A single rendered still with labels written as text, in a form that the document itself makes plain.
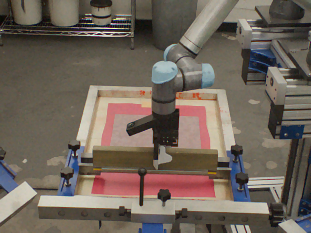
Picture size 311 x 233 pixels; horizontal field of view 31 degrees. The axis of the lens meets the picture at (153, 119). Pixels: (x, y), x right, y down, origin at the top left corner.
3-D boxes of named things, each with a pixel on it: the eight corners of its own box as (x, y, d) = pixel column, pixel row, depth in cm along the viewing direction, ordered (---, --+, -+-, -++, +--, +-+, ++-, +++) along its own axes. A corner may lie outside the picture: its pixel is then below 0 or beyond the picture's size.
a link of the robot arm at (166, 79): (184, 68, 166) (156, 72, 163) (182, 101, 171) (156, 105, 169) (174, 57, 172) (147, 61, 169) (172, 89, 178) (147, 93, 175)
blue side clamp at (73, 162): (71, 159, 206) (70, 143, 202) (85, 159, 206) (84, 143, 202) (57, 213, 180) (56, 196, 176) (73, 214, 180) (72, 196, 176)
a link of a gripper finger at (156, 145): (158, 161, 179) (159, 136, 175) (153, 161, 179) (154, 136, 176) (158, 155, 183) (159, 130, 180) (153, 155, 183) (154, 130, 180)
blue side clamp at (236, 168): (224, 164, 205) (226, 148, 202) (238, 164, 205) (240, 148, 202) (233, 219, 180) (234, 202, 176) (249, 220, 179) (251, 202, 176)
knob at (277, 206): (258, 215, 175) (261, 196, 172) (277, 216, 175) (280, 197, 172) (262, 232, 169) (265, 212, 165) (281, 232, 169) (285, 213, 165)
